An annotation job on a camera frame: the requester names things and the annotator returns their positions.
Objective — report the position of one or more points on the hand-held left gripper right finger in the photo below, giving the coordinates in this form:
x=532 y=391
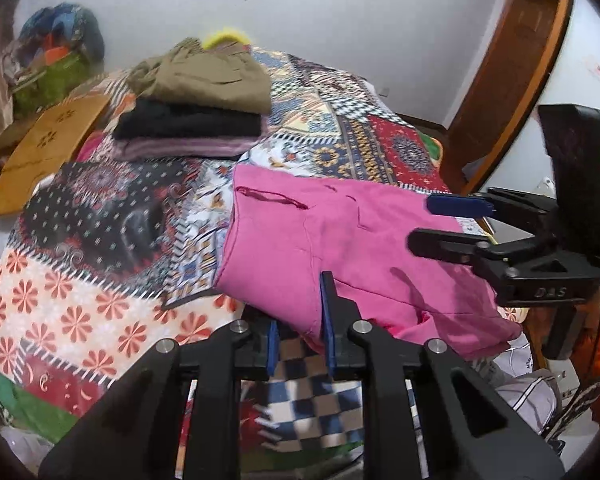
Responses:
x=327 y=320

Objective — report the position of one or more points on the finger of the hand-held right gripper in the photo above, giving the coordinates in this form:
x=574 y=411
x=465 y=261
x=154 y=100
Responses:
x=440 y=245
x=450 y=205

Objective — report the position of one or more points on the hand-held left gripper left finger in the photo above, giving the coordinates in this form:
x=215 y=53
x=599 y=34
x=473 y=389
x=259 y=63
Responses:
x=273 y=347

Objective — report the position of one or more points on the pink pants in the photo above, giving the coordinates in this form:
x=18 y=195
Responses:
x=330 y=230

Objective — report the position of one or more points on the khaki pants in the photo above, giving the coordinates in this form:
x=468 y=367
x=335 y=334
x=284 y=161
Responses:
x=210 y=80

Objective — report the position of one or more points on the red label sticker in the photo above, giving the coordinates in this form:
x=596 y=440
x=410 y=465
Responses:
x=597 y=71

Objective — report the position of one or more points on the brown wooden door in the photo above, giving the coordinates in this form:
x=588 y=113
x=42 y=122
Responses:
x=510 y=75

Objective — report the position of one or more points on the wooden wardrobe with sliding doors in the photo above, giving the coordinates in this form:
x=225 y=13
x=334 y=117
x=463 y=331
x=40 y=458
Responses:
x=585 y=35

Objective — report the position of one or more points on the white checked cloth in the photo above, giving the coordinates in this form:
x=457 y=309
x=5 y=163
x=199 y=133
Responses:
x=530 y=395

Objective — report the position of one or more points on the patchwork printed blanket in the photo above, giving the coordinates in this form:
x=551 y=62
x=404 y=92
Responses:
x=80 y=285

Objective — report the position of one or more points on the purple striped folded garment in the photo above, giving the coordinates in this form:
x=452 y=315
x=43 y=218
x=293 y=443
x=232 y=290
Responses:
x=180 y=150

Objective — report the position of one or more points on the black folded garment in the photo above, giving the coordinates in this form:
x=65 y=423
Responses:
x=190 y=122

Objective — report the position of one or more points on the yellow curved object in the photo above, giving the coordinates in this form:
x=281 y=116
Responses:
x=225 y=37

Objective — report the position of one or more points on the green bag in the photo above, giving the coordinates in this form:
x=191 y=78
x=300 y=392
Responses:
x=50 y=82

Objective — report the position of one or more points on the pile of colourful clothes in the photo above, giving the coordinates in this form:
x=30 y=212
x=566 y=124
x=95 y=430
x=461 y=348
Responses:
x=65 y=30

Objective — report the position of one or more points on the white wall socket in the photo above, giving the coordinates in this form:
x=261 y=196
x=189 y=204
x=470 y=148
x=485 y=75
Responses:
x=385 y=92

